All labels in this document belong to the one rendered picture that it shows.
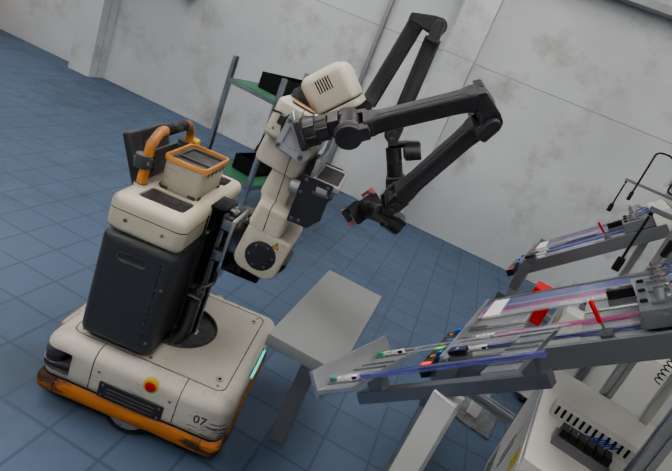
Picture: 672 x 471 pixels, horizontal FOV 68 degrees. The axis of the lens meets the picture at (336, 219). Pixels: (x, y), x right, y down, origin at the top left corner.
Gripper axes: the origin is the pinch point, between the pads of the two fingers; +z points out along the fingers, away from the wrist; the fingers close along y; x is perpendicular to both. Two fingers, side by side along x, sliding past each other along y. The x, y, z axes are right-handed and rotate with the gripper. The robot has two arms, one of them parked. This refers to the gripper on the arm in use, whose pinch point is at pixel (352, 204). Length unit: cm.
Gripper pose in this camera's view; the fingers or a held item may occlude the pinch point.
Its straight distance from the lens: 174.9
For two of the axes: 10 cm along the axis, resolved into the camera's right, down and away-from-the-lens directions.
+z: -4.2, -1.8, 8.9
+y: 7.6, -6.0, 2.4
